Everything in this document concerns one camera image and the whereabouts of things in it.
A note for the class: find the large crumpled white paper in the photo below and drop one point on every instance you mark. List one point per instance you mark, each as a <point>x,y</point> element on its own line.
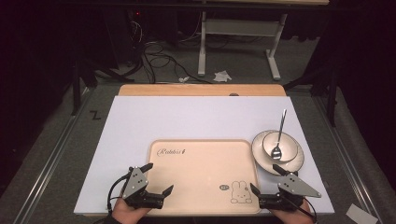
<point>222,76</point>

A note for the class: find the person's right hand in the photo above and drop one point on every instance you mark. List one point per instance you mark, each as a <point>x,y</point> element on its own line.
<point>294,216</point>

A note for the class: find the small white bowl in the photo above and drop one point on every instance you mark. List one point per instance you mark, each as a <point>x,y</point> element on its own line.
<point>288,144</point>

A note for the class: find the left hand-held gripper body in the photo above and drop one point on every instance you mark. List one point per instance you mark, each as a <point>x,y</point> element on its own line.
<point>134,183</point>

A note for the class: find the beige tray with rabbit print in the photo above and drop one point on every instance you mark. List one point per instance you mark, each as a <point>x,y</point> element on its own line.
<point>199,177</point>

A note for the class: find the person's left hand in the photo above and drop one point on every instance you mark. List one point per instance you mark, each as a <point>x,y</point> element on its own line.
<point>124,214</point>

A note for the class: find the metal floor rail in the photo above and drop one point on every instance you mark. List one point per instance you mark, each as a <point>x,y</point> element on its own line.
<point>348,161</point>
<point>49,165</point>

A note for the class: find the wooden table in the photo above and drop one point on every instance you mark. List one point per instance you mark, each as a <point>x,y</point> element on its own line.
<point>186,90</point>

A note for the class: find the metal spoon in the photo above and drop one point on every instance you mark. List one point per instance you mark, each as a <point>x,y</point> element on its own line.
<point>276,152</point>

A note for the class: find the white table mat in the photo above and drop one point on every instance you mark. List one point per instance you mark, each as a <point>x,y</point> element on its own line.
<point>174,121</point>

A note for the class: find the black metal stand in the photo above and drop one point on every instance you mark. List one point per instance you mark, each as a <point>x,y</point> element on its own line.
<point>76,90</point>
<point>332,93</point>

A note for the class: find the small crumpled white paper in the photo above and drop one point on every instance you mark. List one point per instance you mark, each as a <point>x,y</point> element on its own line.
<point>183,79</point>

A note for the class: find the large white plate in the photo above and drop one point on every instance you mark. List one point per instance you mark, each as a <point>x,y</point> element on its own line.
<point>292,165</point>

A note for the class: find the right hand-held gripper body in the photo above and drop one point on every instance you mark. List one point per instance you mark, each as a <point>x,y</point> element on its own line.
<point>295,185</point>

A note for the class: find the white paper sheet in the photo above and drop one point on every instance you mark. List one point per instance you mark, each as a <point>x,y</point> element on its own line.
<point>361,214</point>

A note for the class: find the white metal desk frame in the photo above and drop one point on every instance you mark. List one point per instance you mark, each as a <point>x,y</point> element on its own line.
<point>236,27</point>

